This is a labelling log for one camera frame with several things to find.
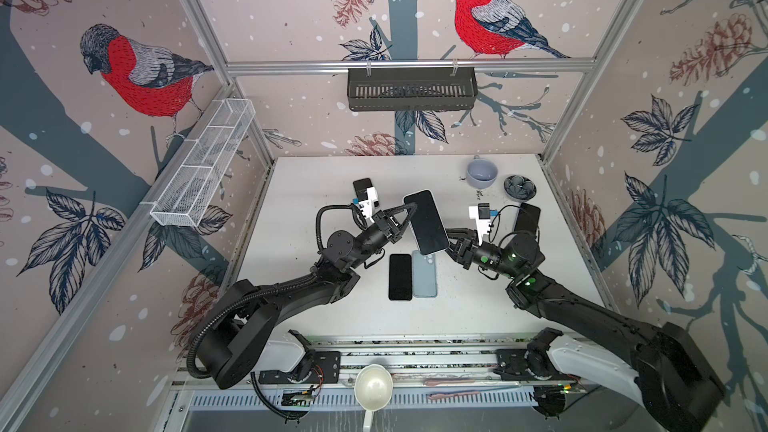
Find white ladle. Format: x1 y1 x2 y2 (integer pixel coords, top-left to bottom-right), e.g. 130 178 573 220
354 364 394 432

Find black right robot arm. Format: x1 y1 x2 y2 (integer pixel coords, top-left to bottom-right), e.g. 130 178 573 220
446 228 725 431

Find black phone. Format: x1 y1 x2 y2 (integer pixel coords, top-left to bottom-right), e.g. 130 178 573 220
514 203 541 235
353 178 373 202
403 190 449 255
388 254 413 301

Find white mesh wall shelf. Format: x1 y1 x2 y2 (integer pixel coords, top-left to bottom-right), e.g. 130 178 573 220
150 98 255 227

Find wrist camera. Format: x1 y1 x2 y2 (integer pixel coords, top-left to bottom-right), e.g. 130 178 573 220
468 203 498 245
353 186 380 221

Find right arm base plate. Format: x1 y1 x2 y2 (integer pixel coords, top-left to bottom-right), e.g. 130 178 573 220
492 348 578 383

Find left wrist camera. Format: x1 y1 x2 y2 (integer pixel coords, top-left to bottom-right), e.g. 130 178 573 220
353 186 380 221

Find red pen on rail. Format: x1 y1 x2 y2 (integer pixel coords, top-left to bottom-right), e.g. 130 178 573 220
427 390 483 402

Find black hanging wire basket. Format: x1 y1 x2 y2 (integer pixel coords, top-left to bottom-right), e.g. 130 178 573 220
347 67 478 112

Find lavender cup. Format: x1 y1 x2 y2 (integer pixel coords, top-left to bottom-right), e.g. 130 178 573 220
465 156 498 190

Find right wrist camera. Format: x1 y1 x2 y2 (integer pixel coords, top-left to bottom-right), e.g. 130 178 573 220
468 203 498 245

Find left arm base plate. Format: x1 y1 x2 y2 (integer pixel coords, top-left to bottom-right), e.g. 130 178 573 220
257 351 341 385

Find light blue phone case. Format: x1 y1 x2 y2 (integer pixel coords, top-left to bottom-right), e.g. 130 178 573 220
411 250 437 298

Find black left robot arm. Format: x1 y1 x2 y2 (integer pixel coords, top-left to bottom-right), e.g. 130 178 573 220
186 204 417 389

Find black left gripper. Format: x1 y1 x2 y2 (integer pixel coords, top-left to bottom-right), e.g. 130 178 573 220
346 205 414 272

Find dark grey small bowl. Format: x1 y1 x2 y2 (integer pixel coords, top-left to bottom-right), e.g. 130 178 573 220
503 175 537 202

